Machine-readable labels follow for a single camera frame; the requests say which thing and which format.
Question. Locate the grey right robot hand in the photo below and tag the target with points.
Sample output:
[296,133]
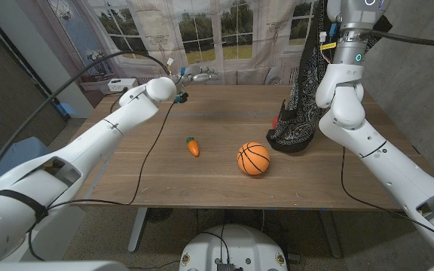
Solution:
[356,15]

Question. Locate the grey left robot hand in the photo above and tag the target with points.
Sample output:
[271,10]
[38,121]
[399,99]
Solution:
[200,77]

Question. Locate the red ball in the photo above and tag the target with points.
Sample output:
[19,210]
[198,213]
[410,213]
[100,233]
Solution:
[275,122]

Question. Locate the black paisley bandana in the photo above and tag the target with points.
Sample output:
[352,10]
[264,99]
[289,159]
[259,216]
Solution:
[300,124]

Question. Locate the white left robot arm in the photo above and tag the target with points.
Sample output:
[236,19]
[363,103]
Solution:
[100,131]

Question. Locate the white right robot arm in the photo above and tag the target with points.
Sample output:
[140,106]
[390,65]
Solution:
[371,150]

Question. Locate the orange toy carrot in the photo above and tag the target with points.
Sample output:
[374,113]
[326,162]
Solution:
[193,148]

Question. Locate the orange basketball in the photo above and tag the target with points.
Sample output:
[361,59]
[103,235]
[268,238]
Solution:
[253,159]

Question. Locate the printed window backdrop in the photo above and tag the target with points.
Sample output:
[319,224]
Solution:
[220,37]

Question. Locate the white power strip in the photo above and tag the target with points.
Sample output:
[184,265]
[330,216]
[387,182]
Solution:
[121,84]

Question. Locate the grey table leg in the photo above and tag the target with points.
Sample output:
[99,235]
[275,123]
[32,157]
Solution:
[330,233]
[137,229]

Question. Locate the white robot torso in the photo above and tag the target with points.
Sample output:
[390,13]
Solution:
[236,244]

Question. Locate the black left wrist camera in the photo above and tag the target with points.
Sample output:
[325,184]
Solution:
[181,98]

